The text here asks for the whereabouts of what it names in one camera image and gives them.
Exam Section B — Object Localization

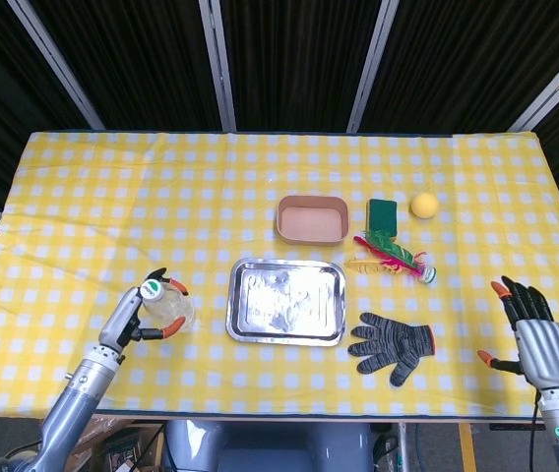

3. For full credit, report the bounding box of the rectangular metal tray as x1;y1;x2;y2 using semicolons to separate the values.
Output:
224;257;348;348

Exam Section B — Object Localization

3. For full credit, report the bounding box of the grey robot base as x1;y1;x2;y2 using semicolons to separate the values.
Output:
163;420;374;472

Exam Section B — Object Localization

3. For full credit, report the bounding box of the brown cardboard box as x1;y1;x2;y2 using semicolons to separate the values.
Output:
70;417;165;472

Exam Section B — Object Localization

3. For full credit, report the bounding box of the green and yellow sponge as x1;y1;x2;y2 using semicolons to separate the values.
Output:
366;198;399;243

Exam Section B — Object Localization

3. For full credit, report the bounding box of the grey knit work glove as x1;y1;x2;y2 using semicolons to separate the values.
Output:
346;312;437;387

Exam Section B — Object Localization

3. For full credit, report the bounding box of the yellow ball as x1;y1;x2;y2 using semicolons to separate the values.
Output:
409;192;441;219

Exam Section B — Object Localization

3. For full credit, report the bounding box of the clear plastic bottle green cap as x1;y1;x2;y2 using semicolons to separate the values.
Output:
140;277;198;334

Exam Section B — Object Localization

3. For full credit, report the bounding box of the colourful feather shuttlecock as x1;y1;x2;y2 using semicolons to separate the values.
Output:
343;229;438;285

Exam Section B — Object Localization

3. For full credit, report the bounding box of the pink rectangular bowl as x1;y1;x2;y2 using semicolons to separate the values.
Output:
274;195;350;246

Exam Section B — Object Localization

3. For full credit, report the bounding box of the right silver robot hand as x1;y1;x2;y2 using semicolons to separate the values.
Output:
477;274;559;392

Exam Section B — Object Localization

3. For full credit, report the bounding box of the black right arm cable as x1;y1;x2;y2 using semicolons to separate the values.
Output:
528;390;542;472

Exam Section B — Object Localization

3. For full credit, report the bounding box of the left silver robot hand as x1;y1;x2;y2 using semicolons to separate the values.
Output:
97;266;190;353

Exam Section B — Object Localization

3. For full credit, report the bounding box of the yellow checkered tablecloth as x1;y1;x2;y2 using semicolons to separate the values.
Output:
0;130;559;419

